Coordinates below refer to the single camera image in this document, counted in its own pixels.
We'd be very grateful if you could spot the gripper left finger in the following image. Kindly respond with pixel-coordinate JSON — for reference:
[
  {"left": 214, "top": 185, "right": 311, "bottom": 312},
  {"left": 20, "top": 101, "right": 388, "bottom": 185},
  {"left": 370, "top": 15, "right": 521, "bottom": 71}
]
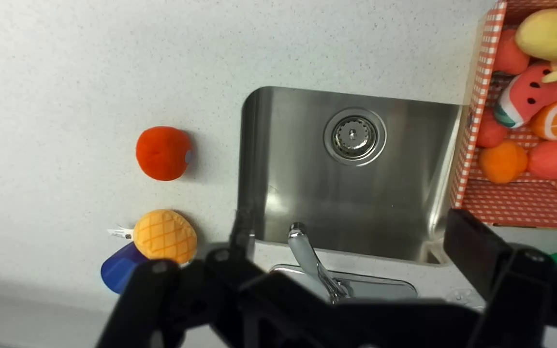
[{"left": 96, "top": 209, "right": 280, "bottom": 348}]

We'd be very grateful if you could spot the red plush fruit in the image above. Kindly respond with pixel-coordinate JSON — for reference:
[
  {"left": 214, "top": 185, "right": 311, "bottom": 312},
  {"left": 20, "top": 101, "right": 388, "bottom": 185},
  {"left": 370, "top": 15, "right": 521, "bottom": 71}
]
[
  {"left": 475, "top": 108, "right": 509, "bottom": 148},
  {"left": 493, "top": 28, "right": 531, "bottom": 76},
  {"left": 527, "top": 140, "right": 557, "bottom": 181}
]

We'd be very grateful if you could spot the orange plush fruit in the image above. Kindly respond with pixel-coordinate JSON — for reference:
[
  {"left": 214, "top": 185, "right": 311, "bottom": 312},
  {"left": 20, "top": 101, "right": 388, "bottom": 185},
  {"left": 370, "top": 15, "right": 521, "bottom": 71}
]
[{"left": 479, "top": 140, "right": 529, "bottom": 185}]

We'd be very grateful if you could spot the red white checkered basket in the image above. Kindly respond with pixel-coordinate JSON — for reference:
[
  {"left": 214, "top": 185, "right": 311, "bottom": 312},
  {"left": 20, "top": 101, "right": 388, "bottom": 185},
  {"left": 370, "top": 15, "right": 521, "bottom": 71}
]
[{"left": 450, "top": 0, "right": 557, "bottom": 230}]

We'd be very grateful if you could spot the yellow plush toy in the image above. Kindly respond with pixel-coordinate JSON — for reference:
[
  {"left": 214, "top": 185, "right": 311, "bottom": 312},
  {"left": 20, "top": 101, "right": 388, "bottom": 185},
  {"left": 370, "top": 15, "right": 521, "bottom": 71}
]
[{"left": 515, "top": 7, "right": 557, "bottom": 87}]

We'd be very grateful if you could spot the plush watermelon slice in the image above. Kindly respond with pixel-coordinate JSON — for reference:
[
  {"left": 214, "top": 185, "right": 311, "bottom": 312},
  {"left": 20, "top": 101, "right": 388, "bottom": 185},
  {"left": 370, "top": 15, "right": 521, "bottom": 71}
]
[{"left": 494, "top": 63, "right": 557, "bottom": 129}]

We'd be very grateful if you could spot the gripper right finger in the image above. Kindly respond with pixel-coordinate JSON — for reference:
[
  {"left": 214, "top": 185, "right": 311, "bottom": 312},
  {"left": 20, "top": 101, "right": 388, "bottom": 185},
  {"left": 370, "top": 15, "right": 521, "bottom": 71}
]
[{"left": 444, "top": 208, "right": 557, "bottom": 348}]

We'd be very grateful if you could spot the metal sink drain strainer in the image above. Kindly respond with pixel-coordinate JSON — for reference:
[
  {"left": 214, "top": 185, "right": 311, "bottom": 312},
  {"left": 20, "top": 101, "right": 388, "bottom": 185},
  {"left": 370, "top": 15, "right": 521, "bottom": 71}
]
[{"left": 323, "top": 107, "right": 387, "bottom": 167}]

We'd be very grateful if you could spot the plush pineapple with blue leaves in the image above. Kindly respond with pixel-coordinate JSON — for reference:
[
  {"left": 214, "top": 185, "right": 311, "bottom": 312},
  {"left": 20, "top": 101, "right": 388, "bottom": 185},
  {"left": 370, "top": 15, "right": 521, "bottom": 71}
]
[{"left": 101, "top": 209, "right": 198, "bottom": 295}]

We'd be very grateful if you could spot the chrome tap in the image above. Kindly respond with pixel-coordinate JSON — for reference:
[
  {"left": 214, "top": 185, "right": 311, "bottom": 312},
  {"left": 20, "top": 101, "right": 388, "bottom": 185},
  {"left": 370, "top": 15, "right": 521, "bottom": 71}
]
[{"left": 270, "top": 222, "right": 418, "bottom": 303}]

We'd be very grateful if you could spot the red-orange plush ball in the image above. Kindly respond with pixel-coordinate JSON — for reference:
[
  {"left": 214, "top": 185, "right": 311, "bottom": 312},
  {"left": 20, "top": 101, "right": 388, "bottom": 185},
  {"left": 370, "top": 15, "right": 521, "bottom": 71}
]
[{"left": 135, "top": 126, "right": 193, "bottom": 182}]

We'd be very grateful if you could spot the stainless steel sink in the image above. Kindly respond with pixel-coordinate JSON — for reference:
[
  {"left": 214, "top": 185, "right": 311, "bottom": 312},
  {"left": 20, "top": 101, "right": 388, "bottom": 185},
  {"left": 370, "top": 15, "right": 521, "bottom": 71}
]
[{"left": 237, "top": 86, "right": 464, "bottom": 265}]

